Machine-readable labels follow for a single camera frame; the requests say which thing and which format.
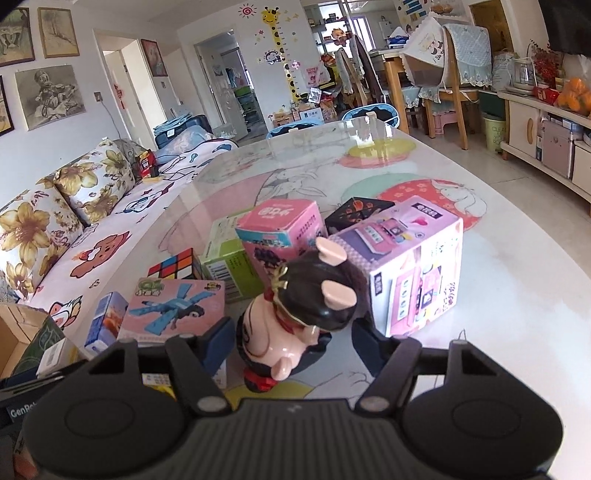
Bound sofa with cartoon cover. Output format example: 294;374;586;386
0;137;241;333

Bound green and white box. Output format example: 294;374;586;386
203;210;266;303

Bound brown cardboard box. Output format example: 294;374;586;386
0;302;51;379

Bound pile of toy packages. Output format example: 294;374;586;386
272;53;345;130

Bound bag of oranges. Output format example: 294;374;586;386
556;76;591;116

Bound small blue box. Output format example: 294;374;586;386
84;292;129;356

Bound framed yellowish picture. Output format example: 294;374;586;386
0;76;14;137

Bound blue stool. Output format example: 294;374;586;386
268;122;324;139
342;105;400;130

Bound pencil drawing of kart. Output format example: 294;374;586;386
14;65;87;131

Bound wooden dining table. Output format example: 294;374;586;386
369;46;462;134

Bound green storage drawers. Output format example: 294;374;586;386
233;85;262;134

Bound cream sideboard cabinet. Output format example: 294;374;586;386
501;90;591;204

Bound black patterned box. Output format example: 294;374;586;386
324;197;396;236

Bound floral cushion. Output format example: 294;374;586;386
53;138;137;227
0;187;86;301

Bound pink drink carton box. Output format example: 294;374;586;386
235;199;329;278

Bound glass kettle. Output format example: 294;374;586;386
512;58;539;93

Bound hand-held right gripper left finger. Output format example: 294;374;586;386
85;316;237;416

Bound blue paper wall display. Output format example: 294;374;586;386
394;0;432;24

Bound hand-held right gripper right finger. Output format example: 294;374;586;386
350;318;497;414

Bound green waste bin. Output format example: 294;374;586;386
482;114;506;153

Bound black television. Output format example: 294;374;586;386
538;0;591;56

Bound rubik's cube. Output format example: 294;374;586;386
148;248;204;281

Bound silver case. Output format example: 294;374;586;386
540;120;583;181

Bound small framed portrait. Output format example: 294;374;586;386
141;38;168;78

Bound dark green patterned box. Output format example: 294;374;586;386
11;316;65;374

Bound framed sketch picture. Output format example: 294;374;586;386
37;7;80;59

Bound pink dragonfly toy box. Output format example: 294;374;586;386
119;278;228;347

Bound framed animal picture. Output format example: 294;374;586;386
0;7;36;68

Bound large pink toy box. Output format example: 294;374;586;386
329;196;464;337

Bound small white box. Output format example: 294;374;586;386
36;339;79;377

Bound giraffe height wall sticker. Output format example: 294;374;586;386
259;4;308;100

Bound yellow printed box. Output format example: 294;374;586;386
141;371;178;400

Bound small red box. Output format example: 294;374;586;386
134;149;160;181

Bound dark blue suitcase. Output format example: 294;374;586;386
154;113;213;148

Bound small red toy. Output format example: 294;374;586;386
235;236;370;394

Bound white cloth covered box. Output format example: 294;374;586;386
402;11;455;88

